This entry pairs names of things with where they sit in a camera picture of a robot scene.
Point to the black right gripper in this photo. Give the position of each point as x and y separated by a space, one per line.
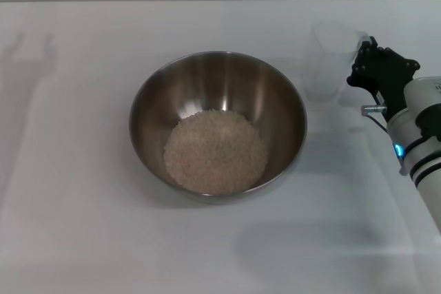
386 84

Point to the white rice grains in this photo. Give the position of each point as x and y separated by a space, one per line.
215 153

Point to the stainless steel mixing bowl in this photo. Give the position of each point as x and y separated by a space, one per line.
220 101

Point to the clear plastic measuring cup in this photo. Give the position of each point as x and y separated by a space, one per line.
322 66

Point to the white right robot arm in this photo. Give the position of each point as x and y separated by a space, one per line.
423 149

